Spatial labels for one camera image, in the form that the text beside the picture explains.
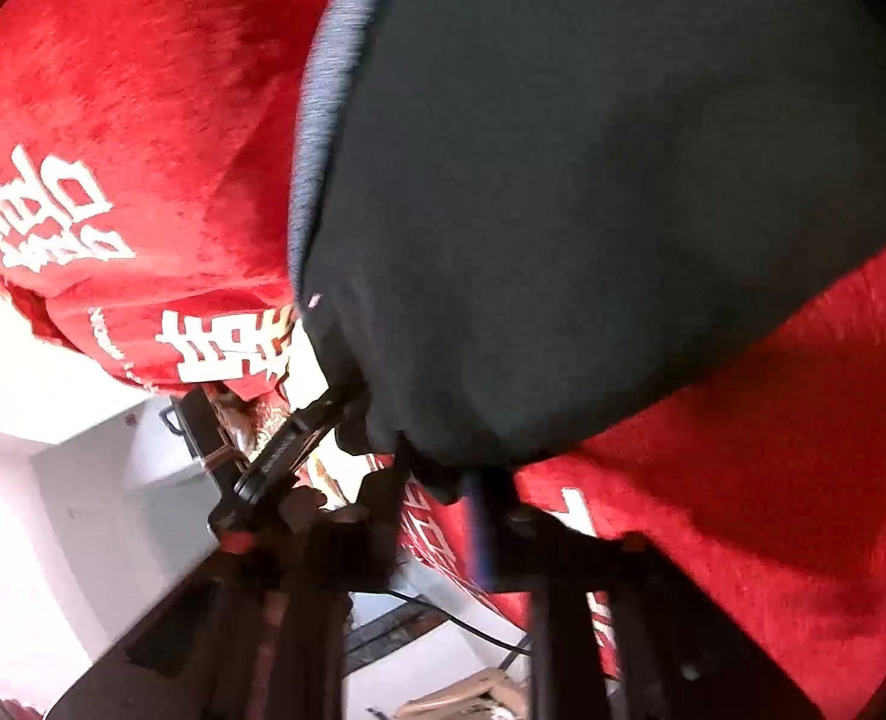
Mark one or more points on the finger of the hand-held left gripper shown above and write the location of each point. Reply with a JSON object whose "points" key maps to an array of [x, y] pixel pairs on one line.
{"points": [[287, 448], [188, 424]]}

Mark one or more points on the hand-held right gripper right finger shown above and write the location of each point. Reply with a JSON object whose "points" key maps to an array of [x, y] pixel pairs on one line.
{"points": [[478, 532]]}

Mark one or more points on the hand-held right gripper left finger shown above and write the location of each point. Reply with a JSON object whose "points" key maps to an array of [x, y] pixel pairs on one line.
{"points": [[379, 499]]}

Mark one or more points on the black pants with grey waistband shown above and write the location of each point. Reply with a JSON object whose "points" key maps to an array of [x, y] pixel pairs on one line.
{"points": [[563, 202]]}

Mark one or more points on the embroidered red cushion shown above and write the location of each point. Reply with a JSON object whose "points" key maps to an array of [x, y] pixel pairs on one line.
{"points": [[259, 416]]}

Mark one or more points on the beige chair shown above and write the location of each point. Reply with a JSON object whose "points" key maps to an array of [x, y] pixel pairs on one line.
{"points": [[450, 701]]}

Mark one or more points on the red printed blanket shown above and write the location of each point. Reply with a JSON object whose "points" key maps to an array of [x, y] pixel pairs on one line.
{"points": [[150, 90]]}

